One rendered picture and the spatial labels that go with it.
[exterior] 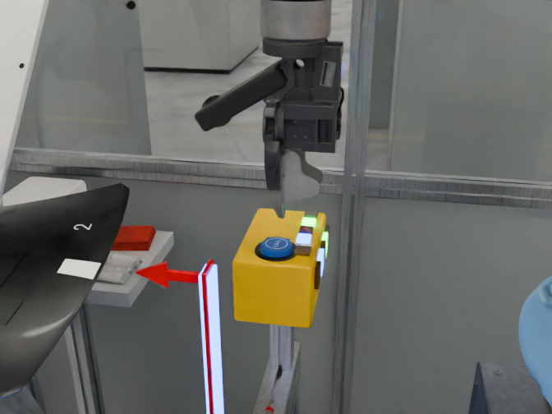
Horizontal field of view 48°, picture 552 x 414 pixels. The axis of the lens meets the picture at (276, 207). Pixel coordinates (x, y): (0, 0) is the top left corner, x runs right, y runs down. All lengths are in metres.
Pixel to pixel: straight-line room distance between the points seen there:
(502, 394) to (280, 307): 0.27
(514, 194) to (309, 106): 0.65
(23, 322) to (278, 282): 0.34
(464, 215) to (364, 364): 0.42
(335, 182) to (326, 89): 0.57
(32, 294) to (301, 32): 0.35
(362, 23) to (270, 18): 0.50
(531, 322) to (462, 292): 0.92
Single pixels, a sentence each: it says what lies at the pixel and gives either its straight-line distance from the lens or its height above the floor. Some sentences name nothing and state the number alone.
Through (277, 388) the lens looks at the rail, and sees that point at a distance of 0.90.
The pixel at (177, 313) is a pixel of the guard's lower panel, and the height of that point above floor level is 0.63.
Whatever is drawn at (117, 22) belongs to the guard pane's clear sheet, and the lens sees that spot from 1.26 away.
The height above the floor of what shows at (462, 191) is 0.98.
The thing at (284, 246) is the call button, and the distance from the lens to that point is 0.76.
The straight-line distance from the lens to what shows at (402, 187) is 1.22.
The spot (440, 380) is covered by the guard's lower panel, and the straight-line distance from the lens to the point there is 1.46.
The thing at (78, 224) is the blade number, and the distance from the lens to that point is 0.58.
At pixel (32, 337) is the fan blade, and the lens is 0.51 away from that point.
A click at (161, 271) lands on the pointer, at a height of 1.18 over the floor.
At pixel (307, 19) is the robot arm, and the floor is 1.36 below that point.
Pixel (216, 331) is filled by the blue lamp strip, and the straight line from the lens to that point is 0.54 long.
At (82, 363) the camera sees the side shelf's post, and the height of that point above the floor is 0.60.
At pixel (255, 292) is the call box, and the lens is 0.77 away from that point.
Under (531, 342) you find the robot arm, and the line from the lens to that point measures 0.42.
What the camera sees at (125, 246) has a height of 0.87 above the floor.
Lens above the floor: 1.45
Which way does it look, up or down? 25 degrees down
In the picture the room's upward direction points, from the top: straight up
